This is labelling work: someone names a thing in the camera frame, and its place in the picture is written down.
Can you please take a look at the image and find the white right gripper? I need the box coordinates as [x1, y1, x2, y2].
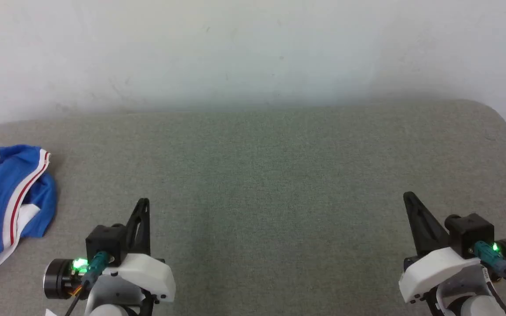
[399, 192, 494, 305]

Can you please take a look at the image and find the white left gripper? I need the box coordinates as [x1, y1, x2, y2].
[88, 198, 177, 310]

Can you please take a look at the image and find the left teal plug cable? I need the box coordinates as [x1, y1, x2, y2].
[64, 251, 111, 316]

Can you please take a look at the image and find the teal plug cable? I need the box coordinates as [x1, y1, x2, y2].
[473, 241, 506, 294]
[64, 251, 111, 316]

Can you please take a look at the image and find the right teal plug cable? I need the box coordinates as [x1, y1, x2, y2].
[473, 241, 506, 294]

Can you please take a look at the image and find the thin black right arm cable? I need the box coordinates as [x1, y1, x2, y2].
[481, 268, 506, 316]

